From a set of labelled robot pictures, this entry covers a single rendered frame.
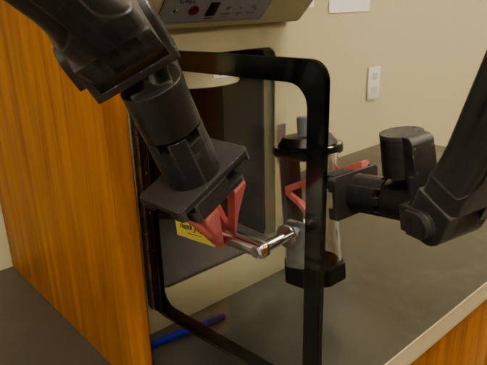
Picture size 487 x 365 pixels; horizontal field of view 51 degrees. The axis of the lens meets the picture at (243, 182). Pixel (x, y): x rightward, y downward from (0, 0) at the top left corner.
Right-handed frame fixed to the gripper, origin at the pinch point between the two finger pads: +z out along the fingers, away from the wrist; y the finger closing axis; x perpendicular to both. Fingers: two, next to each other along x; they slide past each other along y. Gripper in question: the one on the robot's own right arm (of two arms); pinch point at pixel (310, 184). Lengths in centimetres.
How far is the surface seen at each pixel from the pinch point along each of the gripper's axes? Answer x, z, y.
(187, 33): -24.6, 8.8, 15.0
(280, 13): -26.8, 4.8, -0.3
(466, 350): 41, -11, -32
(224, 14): -26.7, 4.4, 11.5
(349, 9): -33, 52, -79
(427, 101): 3, 56, -136
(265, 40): -23.0, 9.1, -0.7
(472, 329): 37, -11, -34
